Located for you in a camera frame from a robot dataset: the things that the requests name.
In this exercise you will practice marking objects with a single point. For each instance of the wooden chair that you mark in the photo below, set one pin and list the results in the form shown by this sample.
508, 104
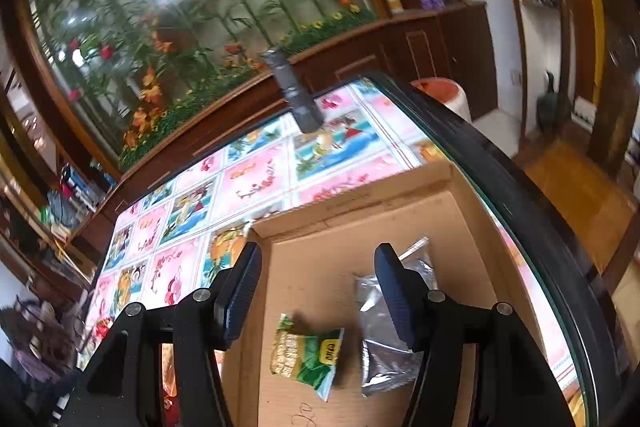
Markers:
575, 187

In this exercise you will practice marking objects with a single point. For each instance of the dark wooden cabinet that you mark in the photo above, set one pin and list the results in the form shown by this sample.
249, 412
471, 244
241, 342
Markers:
425, 52

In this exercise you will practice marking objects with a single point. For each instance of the dark green floor ornament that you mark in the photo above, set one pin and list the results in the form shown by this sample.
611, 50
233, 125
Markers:
549, 107

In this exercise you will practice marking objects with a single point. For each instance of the red-topped white stool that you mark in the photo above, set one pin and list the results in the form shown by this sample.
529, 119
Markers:
440, 92

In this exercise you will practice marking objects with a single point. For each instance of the blue white carton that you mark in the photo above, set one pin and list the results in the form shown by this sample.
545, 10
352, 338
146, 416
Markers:
80, 184

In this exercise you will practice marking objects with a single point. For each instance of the silver foil packet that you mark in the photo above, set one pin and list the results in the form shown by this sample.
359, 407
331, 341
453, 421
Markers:
385, 367

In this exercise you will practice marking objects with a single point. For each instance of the shallow cardboard box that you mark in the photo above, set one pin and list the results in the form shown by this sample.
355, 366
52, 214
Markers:
310, 267

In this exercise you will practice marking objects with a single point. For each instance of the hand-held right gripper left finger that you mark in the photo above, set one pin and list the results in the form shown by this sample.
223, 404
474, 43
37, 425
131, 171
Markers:
240, 297

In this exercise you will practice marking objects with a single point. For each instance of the dark wooden armchair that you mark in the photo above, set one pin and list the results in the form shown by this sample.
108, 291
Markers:
35, 337

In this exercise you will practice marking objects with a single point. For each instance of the green plastic bag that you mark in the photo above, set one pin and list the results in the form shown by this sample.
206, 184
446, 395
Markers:
46, 214

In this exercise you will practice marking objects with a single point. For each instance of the black-rimmed dining table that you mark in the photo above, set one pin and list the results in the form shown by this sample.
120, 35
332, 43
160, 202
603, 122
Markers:
525, 207

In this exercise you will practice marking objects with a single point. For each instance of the grey flashlight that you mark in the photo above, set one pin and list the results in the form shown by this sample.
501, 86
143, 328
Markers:
292, 92

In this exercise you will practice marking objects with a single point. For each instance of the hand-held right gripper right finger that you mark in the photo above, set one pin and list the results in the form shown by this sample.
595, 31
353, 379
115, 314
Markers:
395, 302

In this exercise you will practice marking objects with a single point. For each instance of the pale blue plastic bag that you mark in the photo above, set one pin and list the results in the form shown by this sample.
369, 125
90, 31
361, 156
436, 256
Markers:
60, 207

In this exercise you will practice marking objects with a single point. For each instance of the green snack packet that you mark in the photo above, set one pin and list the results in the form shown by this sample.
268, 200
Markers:
310, 357

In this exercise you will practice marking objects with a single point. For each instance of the white wall socket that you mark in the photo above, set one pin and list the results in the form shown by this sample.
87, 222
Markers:
517, 78

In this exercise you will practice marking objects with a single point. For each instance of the glass-fronted artificial flower display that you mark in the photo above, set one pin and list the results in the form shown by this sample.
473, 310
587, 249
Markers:
200, 7

